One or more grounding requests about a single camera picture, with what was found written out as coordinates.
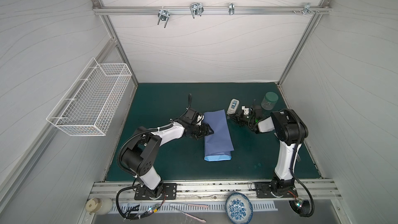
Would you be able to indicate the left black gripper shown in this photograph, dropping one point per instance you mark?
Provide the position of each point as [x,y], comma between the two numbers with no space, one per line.
[204,131]

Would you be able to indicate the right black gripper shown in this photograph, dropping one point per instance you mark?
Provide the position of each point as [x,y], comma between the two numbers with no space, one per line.
[238,116]

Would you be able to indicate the light blue wrapping paper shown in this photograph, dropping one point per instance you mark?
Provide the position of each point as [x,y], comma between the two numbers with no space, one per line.
[217,146]

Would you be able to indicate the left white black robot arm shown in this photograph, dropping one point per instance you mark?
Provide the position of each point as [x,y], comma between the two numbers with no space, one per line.
[138,154]

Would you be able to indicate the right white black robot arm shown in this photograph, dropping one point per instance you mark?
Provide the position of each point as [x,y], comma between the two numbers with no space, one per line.
[289,129]

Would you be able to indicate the green lid clear jar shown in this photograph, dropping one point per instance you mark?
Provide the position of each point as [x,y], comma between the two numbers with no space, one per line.
[269,101]

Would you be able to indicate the green table mat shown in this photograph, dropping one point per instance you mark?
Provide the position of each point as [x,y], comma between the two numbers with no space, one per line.
[254,156]

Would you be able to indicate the blue white patterned plate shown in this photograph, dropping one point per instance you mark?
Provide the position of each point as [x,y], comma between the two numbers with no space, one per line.
[238,208]

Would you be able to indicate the middle metal hook clamp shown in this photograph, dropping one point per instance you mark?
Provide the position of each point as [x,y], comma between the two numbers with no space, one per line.
[196,9]

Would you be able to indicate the metal hook clamp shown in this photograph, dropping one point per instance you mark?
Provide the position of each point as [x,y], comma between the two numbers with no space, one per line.
[196,9]
[163,16]

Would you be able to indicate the left metal hook clamp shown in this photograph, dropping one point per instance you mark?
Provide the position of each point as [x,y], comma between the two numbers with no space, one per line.
[163,16]

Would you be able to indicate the white round container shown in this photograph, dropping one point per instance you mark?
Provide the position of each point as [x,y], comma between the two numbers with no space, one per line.
[99,206]

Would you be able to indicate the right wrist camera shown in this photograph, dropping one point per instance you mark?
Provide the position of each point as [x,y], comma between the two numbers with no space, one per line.
[246,110]

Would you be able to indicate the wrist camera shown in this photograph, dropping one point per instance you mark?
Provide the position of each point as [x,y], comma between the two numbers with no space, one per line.
[246,110]
[199,119]

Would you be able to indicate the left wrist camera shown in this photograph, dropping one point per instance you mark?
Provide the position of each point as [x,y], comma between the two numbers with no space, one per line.
[199,119]

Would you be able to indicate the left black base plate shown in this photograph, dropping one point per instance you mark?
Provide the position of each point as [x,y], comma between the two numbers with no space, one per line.
[166,191]

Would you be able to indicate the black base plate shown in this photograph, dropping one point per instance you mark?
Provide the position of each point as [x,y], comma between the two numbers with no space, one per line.
[166,191]
[262,189]

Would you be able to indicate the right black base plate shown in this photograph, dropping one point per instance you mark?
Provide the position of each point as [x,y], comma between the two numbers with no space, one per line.
[262,189]

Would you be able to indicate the small metal ring clamp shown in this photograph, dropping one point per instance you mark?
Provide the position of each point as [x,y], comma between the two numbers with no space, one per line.
[231,9]

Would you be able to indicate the aluminium top cross rail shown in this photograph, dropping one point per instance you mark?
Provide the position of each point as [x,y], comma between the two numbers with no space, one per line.
[208,10]

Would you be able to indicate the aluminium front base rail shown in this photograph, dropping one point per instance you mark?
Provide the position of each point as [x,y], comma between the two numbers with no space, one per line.
[219,190]

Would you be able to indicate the white wire basket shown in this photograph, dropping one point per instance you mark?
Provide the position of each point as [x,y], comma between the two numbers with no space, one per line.
[89,105]

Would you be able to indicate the right metal bracket clamp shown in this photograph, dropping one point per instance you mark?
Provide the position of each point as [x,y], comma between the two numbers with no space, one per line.
[307,10]

